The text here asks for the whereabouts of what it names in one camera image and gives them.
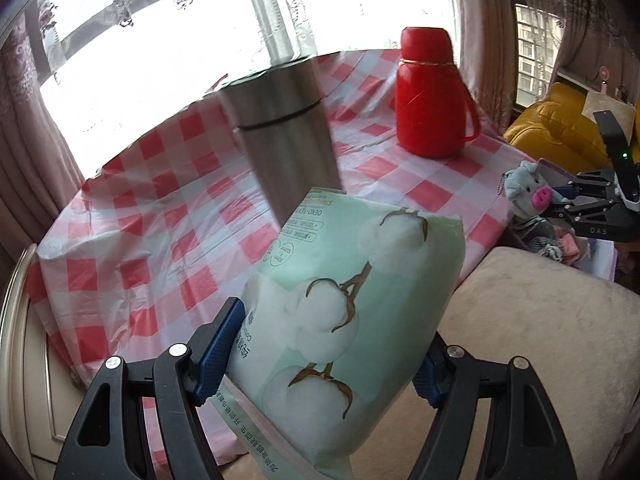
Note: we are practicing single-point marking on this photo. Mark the purple white cardboard box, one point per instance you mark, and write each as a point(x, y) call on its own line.
point(602, 260)

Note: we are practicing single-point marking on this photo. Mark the grey plush pig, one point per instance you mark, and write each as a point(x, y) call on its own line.
point(525, 185)

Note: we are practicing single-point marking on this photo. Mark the stainless steel thermos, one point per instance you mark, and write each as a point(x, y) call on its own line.
point(285, 140)

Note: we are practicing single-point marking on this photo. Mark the window with metal grille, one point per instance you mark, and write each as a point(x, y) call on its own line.
point(535, 35)

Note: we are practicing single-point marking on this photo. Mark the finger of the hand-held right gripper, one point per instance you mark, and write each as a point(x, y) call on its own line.
point(570, 190)
point(565, 210)

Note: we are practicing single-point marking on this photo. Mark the patterned brown curtain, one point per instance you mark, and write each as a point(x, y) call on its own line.
point(590, 20)
point(485, 50)

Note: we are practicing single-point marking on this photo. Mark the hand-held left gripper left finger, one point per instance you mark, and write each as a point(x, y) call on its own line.
point(220, 350)

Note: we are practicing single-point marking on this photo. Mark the small pink fan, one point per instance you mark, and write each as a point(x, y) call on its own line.
point(603, 74)

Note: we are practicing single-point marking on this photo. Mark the beige sofa cushion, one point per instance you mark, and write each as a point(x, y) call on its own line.
point(607, 105)

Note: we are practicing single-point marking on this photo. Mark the yellow leather sofa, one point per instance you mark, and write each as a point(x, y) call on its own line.
point(550, 125)

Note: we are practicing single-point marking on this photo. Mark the beige upholstered stool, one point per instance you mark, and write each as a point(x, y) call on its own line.
point(540, 320)

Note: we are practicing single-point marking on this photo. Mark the plain brown curtain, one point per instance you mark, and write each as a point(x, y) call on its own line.
point(30, 160)

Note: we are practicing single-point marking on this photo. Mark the red white checkered tablecloth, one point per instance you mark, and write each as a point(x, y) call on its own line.
point(165, 220)

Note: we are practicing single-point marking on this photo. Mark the red plastic jug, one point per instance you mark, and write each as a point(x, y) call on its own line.
point(425, 95)

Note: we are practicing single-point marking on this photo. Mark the cream carved dresser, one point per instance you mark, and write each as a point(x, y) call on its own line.
point(25, 360)

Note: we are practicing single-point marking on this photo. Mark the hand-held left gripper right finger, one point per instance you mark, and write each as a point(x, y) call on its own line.
point(427, 382)

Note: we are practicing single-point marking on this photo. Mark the green cotton tissue pack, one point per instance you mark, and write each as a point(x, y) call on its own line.
point(340, 300)

